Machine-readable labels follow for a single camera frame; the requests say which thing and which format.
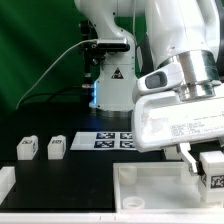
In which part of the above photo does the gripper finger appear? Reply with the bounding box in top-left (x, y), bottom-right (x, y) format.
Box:
top-left (177, 142), bottom-right (198, 176)

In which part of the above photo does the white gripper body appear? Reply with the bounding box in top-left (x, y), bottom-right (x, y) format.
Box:
top-left (132, 91), bottom-right (224, 152)

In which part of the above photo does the white square tabletop tray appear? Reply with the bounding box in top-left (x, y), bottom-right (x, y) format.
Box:
top-left (113, 162), bottom-right (224, 213)

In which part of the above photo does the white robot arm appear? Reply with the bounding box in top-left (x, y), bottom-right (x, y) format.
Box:
top-left (74, 0), bottom-right (224, 175)

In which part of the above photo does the white marker base sheet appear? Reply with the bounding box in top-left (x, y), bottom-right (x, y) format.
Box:
top-left (71, 131), bottom-right (134, 150)

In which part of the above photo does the white left obstacle block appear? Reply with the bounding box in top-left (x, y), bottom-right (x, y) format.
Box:
top-left (0, 166), bottom-right (16, 205)

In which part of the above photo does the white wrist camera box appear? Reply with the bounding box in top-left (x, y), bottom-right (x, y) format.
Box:
top-left (132, 62), bottom-right (184, 103)

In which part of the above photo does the black cable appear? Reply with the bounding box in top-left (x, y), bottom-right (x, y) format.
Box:
top-left (19, 85), bottom-right (94, 108)

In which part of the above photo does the black camera stand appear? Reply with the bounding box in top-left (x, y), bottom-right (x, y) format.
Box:
top-left (79, 20), bottom-right (97, 88)

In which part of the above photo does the grey background camera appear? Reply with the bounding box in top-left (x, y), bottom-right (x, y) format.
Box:
top-left (97, 38), bottom-right (130, 52)

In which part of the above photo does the white cable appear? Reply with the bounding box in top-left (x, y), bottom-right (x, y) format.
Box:
top-left (15, 38), bottom-right (98, 110)

